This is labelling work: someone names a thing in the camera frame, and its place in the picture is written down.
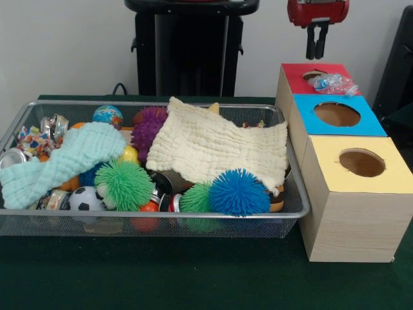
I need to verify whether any mint waffle cloth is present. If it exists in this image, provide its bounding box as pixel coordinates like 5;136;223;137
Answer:
0;121;126;210

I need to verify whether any dark green table cloth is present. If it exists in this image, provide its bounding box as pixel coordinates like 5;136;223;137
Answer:
0;94;413;310

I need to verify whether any crushed clear plastic bottle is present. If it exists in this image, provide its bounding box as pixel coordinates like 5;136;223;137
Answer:
306;72;361;97

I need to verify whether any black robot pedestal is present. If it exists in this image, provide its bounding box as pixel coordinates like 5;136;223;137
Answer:
124;0;261;97

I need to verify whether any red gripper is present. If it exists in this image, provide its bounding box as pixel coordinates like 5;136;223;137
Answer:
287;0;350;61

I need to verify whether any clear mesh bin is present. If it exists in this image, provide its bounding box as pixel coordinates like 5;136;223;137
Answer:
0;99;311;239

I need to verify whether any large green spiky ball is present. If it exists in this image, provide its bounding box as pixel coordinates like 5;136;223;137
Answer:
94;158;155;212

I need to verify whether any cream waffle cloth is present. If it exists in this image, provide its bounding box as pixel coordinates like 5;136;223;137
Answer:
145;96;289;191

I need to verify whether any globe print ball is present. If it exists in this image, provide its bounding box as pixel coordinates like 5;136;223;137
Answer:
92;105;124;130

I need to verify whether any soccer ball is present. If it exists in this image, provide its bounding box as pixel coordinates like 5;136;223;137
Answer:
68;186;106;211

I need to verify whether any wooden box with three holes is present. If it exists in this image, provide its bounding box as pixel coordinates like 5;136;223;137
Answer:
275;63;413;263

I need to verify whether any small green spiky ball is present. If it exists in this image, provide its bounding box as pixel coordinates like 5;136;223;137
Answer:
178;181;214;214

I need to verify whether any crushed silver can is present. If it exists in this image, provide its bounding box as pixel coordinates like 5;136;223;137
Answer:
40;113;70;143

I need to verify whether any black chair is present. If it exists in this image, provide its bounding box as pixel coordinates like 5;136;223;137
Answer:
372;5;413;130

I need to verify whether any purple spiky ball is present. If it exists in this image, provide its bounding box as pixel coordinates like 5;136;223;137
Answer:
130;106;168;155

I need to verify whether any blue spiky ball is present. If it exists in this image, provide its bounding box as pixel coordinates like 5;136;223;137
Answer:
208;167;272;218

